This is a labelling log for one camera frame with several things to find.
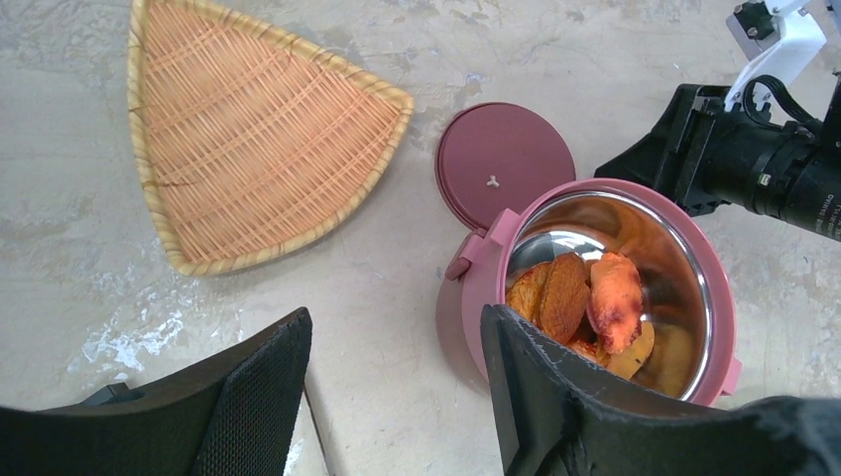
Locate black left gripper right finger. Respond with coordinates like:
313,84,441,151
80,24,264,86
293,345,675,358
480,304,840,475

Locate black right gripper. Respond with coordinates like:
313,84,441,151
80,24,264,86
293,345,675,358
594,78,840,241

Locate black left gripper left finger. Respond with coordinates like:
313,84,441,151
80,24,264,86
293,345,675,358
1,308,312,475

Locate orange fried cutlet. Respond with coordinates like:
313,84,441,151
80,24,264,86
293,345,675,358
539,253,590,344

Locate orange fried chicken wing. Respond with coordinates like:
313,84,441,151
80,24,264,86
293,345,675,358
587,253,644,354

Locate dark red round lid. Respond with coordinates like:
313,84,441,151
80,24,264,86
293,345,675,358
434,102,576,230

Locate steel food tongs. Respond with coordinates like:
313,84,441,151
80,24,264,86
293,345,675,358
303,384,341,476

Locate woven bamboo basket tray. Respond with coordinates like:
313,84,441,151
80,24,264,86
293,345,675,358
127,1,414,276

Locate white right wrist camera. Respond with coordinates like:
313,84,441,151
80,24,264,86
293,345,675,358
724,0,827,111

